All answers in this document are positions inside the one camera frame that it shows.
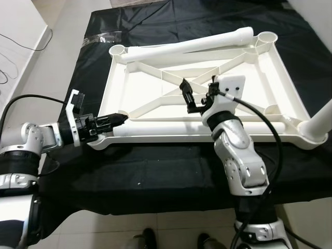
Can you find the white plastic children table top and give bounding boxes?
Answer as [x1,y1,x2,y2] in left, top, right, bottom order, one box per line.
[88,31,328,151]

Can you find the black tablecloth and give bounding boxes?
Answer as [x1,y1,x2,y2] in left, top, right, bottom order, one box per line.
[39,0,332,239]

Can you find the clear tape strip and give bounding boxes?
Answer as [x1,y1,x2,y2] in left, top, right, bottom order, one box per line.
[83,31,123,47]

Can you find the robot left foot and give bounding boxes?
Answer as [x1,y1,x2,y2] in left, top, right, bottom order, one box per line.
[124,227,158,249]

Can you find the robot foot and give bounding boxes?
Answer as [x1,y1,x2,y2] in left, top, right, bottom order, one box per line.
[197,232,229,249]
[124,227,158,249]

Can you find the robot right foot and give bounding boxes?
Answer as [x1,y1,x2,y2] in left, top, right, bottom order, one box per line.
[197,232,229,249]

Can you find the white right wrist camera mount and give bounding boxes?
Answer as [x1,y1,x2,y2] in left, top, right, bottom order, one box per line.
[207,75,245,117]

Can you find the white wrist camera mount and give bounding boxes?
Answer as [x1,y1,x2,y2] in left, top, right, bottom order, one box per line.
[207,75,245,117]
[66,89,87,147]

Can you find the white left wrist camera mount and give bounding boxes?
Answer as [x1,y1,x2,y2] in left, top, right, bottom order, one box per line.
[66,89,87,147]

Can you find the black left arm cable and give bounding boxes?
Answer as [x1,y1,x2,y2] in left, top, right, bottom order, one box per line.
[0,94,73,128]

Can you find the thin black floor cable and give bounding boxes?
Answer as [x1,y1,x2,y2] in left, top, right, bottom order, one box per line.
[0,32,52,86]

